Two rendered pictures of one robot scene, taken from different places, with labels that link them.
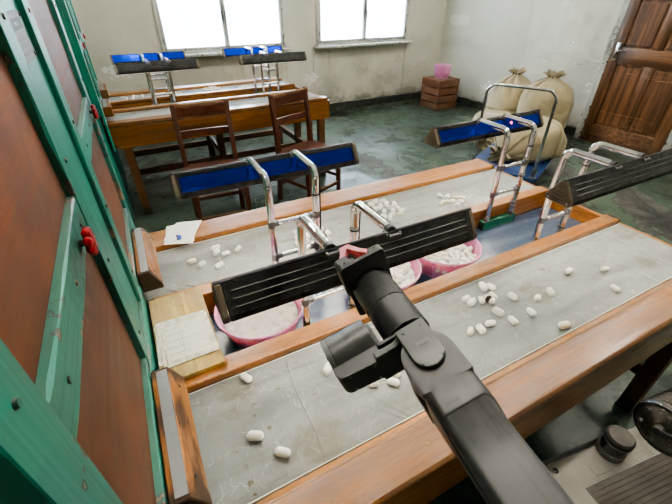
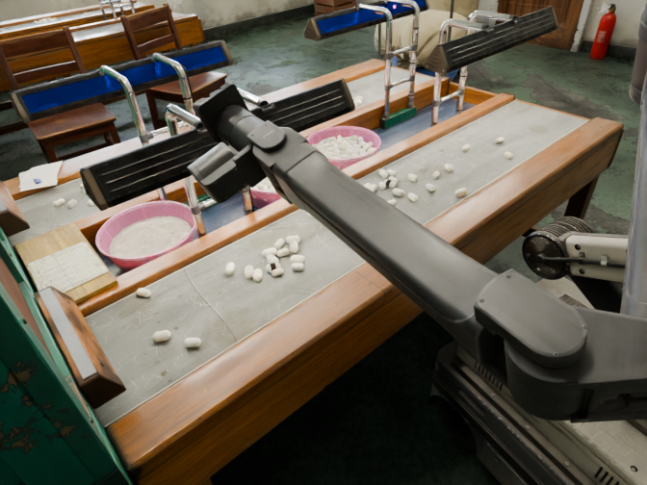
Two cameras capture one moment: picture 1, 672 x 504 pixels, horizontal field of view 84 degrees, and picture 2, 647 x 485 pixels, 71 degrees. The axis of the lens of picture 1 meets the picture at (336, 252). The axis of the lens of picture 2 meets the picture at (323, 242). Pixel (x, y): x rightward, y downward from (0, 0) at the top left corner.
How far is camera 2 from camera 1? 0.27 m
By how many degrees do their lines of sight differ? 9
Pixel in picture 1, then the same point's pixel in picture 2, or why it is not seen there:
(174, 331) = (52, 266)
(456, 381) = (294, 150)
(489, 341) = not seen: hidden behind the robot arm
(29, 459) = not seen: outside the picture
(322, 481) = (235, 352)
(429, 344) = (273, 134)
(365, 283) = (223, 116)
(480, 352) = not seen: hidden behind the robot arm
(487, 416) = (316, 164)
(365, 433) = (274, 313)
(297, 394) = (201, 296)
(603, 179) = (477, 42)
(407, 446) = (315, 311)
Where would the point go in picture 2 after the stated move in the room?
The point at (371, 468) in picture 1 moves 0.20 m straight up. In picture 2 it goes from (281, 333) to (269, 258)
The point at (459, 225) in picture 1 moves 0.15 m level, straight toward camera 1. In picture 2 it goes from (334, 96) to (325, 122)
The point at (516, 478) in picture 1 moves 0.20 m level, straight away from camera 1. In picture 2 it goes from (334, 190) to (412, 119)
